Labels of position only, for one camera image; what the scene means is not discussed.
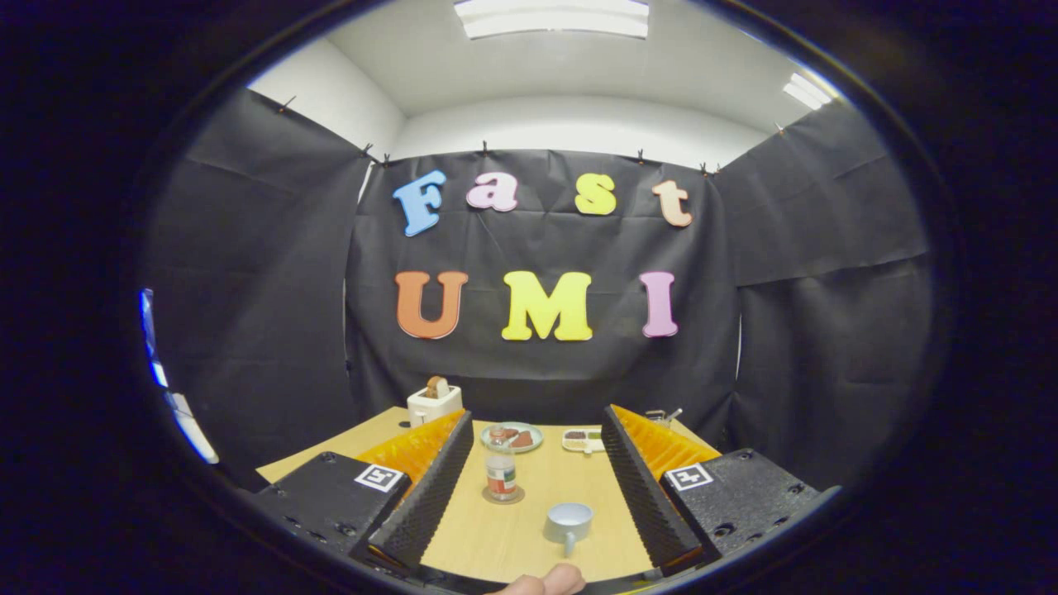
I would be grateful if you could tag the wooden table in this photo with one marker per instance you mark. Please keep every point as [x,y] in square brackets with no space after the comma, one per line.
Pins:
[496,537]

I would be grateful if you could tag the pale green plate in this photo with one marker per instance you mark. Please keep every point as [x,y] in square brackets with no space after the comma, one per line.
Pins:
[533,428]

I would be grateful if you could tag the brown bread slice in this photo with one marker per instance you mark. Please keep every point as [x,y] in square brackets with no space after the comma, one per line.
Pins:
[437,387]

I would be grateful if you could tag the round brown coaster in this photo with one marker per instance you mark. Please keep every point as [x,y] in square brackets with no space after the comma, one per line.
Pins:
[520,497]

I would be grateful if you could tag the clear plastic juice bottle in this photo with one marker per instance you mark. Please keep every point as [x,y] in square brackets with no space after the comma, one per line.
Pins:
[501,475]

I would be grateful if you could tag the black backdrop cloth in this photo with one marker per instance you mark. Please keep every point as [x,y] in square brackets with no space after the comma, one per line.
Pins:
[273,289]

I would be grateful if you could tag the small ceiling light panel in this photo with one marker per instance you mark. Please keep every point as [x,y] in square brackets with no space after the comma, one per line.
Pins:
[807,91]

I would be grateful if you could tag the white divided dish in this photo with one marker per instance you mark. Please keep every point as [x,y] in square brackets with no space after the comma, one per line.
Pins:
[583,441]

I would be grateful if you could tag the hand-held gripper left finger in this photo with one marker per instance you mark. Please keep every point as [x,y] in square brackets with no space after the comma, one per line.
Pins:
[430,496]

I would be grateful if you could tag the large ceiling light panel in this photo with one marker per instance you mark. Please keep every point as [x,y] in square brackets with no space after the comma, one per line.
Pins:
[552,18]

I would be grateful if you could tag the white toaster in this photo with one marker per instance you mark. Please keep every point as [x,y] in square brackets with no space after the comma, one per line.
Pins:
[434,406]

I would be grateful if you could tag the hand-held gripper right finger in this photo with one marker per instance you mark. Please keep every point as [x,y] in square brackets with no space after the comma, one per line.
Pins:
[645,496]

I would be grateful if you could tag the white side desk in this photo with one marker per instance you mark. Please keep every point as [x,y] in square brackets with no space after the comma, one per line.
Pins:
[192,430]

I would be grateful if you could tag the white cup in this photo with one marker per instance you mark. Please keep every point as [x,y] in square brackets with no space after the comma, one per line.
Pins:
[569,521]

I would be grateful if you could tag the brown food piece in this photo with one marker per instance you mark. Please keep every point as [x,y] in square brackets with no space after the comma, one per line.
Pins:
[522,440]
[501,431]

